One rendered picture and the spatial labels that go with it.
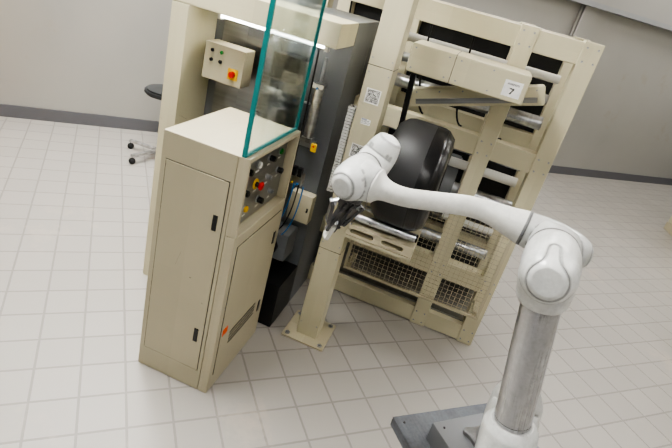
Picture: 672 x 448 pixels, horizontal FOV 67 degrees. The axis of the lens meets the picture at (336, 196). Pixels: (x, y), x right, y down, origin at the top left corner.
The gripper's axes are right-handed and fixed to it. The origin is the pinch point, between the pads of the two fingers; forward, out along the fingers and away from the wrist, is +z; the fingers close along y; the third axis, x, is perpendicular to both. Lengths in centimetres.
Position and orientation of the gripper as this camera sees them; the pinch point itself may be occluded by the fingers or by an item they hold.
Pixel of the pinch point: (329, 230)
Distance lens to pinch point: 175.5
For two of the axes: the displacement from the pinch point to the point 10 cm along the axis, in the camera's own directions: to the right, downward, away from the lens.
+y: 8.7, 2.1, 4.5
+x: -2.0, -6.8, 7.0
